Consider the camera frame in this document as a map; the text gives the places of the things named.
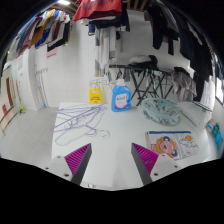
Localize black hanging clothes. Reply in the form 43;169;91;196
145;3;212;101

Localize cartoon printed towel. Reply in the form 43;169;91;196
145;131;199;160

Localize black folding drying rack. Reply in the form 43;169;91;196
110;65;173;106

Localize teal items at right edge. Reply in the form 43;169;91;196
206;119;223;149

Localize blue detergent bottle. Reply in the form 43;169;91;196
111;79;131;112

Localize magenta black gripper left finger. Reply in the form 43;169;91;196
65;144;92;185

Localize yellow caution floor sign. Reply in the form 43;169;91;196
89;88;102;103

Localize row of colourful hanging clothes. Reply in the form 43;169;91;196
8;9;70;60

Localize pile of wire hangers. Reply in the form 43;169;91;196
51;104;110;146

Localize grey garment on rack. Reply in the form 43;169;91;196
171;71;197;102

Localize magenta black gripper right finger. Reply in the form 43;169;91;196
131;143;158;185

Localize red hanging garment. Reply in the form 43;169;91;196
73;0;122;21

